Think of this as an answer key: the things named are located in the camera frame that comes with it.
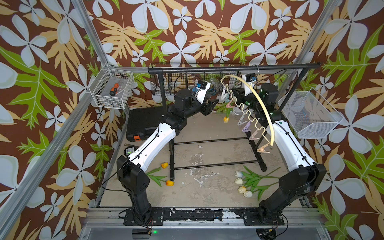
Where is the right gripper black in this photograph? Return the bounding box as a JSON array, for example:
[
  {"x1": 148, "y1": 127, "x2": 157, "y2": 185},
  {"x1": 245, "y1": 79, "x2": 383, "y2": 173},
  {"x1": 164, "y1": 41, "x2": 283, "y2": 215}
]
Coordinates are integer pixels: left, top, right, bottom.
[{"x1": 232, "y1": 87, "x2": 266, "y2": 116}]

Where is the cream clip hanger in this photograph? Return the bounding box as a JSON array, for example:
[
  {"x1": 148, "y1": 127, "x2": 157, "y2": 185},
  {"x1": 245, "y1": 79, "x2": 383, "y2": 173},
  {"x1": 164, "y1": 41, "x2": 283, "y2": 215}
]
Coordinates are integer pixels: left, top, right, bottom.
[{"x1": 220, "y1": 75, "x2": 276, "y2": 153}]

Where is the black metal clothes rack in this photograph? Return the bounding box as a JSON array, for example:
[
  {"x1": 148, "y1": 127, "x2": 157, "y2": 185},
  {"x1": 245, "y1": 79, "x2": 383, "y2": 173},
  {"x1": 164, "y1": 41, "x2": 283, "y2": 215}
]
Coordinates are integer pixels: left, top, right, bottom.
[{"x1": 161, "y1": 62, "x2": 322, "y2": 181}]

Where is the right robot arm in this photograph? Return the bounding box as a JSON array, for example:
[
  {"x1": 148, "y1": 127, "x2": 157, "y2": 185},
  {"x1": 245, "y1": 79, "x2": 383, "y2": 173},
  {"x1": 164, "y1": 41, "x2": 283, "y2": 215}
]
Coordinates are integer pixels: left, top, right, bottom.
[{"x1": 232, "y1": 84, "x2": 326, "y2": 224}]

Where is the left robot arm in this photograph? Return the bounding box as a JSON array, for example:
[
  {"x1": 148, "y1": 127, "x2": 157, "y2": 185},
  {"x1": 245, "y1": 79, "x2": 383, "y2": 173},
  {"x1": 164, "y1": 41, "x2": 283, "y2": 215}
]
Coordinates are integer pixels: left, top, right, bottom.
[{"x1": 117, "y1": 89, "x2": 219, "y2": 225}]

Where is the black plastic tool case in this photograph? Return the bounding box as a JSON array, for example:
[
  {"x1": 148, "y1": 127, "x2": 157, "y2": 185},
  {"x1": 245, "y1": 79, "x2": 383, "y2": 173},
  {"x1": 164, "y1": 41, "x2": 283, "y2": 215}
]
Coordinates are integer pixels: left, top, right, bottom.
[{"x1": 126, "y1": 107, "x2": 166, "y2": 142}]

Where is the white mesh basket right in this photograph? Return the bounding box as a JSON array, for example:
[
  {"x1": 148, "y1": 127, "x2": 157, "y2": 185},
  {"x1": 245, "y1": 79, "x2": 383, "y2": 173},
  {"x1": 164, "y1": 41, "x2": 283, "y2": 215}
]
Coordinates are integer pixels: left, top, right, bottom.
[{"x1": 282, "y1": 88, "x2": 344, "y2": 139}]

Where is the orange tulip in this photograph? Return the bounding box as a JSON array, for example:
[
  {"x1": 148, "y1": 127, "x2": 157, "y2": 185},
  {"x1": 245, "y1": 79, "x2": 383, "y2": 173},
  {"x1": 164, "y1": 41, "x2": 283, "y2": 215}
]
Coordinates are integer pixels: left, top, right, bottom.
[{"x1": 148, "y1": 175, "x2": 174, "y2": 187}]

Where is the round black digital scale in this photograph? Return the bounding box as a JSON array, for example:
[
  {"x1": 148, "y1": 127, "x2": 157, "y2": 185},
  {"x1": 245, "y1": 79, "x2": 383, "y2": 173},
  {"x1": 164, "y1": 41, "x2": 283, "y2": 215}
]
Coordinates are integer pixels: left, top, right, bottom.
[{"x1": 123, "y1": 146, "x2": 137, "y2": 157}]

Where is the red black screwdriver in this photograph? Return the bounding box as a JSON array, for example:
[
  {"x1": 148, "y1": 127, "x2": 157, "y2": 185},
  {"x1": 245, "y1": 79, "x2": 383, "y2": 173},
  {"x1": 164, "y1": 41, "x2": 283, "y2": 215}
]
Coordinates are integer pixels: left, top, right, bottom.
[{"x1": 110, "y1": 84, "x2": 120, "y2": 97}]

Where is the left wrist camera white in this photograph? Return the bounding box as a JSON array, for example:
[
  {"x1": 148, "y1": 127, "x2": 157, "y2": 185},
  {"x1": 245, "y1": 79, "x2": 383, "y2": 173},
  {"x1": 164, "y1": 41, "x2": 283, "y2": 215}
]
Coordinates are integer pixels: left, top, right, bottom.
[{"x1": 196, "y1": 80, "x2": 211, "y2": 104}]

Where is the black wire wall basket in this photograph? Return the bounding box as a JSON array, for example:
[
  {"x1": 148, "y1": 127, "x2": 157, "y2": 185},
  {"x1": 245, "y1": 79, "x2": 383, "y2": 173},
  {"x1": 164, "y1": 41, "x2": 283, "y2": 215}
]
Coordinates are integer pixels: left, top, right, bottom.
[{"x1": 148, "y1": 64, "x2": 242, "y2": 97}]

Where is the white wire basket left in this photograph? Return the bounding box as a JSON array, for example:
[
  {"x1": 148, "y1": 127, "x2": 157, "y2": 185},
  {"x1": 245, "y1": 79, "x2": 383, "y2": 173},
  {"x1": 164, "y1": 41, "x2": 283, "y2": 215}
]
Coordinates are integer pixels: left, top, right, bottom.
[{"x1": 90, "y1": 64, "x2": 135, "y2": 110}]

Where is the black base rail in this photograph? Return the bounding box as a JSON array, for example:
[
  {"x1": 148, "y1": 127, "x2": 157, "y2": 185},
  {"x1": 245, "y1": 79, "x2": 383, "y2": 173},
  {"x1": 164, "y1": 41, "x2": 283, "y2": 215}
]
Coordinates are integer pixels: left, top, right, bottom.
[{"x1": 123, "y1": 206, "x2": 285, "y2": 226}]

